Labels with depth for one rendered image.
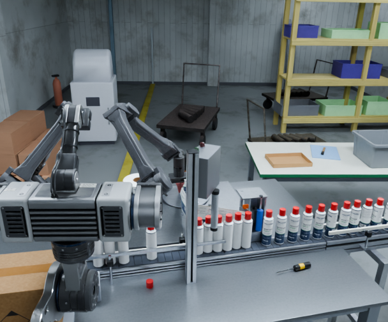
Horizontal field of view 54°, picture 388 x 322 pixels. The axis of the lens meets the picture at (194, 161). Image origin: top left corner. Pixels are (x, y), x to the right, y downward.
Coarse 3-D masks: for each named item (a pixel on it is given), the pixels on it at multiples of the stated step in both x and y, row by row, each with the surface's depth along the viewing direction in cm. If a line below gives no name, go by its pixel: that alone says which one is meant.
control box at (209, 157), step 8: (208, 144) 173; (200, 152) 164; (208, 152) 164; (216, 152) 167; (200, 160) 159; (208, 160) 158; (216, 160) 169; (200, 168) 160; (208, 168) 160; (216, 168) 171; (200, 176) 162; (208, 176) 161; (216, 176) 173; (200, 184) 163; (208, 184) 163; (216, 184) 175; (200, 192) 165; (208, 192) 165
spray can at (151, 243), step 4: (148, 228) 184; (152, 228) 184; (148, 232) 184; (152, 232) 184; (148, 236) 185; (152, 236) 185; (148, 240) 186; (152, 240) 186; (148, 244) 187; (152, 244) 187; (156, 244) 189; (148, 248) 188; (152, 248) 187; (148, 252) 189; (152, 252) 188; (156, 252) 191; (148, 256) 190; (152, 256) 189; (156, 256) 192; (152, 260) 190
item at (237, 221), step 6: (240, 216) 193; (234, 222) 194; (240, 222) 194; (234, 228) 195; (240, 228) 195; (234, 234) 197; (240, 234) 197; (234, 240) 198; (240, 240) 198; (234, 246) 199; (240, 246) 200
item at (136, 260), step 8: (272, 240) 208; (312, 240) 209; (320, 240) 209; (256, 248) 201; (264, 248) 202; (272, 248) 202; (136, 256) 193; (144, 256) 193; (160, 256) 194; (168, 256) 194; (176, 256) 194; (184, 256) 194; (200, 256) 194; (208, 256) 195; (88, 264) 186; (104, 264) 187; (120, 264) 187; (128, 264) 187; (136, 264) 187; (144, 264) 188
